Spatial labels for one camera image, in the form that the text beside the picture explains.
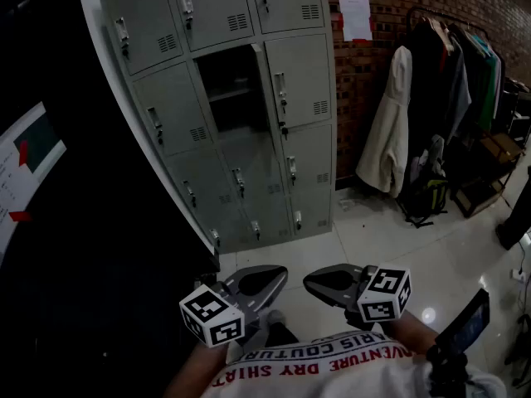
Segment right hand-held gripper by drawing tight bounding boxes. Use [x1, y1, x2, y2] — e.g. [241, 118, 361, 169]
[302, 263, 413, 332]

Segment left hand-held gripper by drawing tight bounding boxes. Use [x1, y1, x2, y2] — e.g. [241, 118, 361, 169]
[178, 265, 290, 350]

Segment gray locker door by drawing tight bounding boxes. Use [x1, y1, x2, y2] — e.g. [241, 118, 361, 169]
[250, 42, 290, 142]

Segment person's right forearm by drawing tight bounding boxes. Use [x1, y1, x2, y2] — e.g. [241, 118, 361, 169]
[387, 309, 441, 358]

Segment person's left forearm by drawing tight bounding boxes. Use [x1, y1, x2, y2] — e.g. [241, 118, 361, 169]
[163, 338, 234, 398]

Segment gray metal locker cabinet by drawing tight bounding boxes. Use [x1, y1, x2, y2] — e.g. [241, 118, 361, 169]
[98, 0, 338, 255]

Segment person's leg and shoe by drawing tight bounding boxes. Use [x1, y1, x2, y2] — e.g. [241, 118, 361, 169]
[263, 308, 300, 348]

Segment person's white printed shirt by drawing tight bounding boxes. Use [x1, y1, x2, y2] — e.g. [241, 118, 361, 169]
[198, 329, 508, 398]

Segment black and yellow backpack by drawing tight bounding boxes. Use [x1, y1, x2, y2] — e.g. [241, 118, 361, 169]
[397, 171, 452, 229]

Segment white hanging coat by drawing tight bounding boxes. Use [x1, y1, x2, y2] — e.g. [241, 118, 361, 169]
[355, 45, 414, 199]

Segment wooden storage shelf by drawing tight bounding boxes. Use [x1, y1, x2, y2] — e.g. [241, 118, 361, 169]
[449, 129, 526, 219]

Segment black hanging garments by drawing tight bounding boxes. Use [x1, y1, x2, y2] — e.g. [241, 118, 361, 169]
[408, 19, 462, 161]

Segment gray hanging jacket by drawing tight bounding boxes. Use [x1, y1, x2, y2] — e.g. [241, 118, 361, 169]
[444, 34, 474, 143]

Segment green hanging shirt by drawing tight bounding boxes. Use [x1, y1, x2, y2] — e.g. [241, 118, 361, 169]
[471, 34, 504, 131]

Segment white poster with red tape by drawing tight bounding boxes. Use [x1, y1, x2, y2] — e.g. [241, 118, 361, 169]
[0, 100, 68, 267]

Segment white paper sheet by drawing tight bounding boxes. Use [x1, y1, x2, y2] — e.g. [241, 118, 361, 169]
[337, 0, 373, 43]

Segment black clothes rack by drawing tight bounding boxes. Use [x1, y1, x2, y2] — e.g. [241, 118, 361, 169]
[403, 4, 508, 148]

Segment black phone on mount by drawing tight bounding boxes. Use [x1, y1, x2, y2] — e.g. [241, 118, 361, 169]
[426, 287, 492, 398]

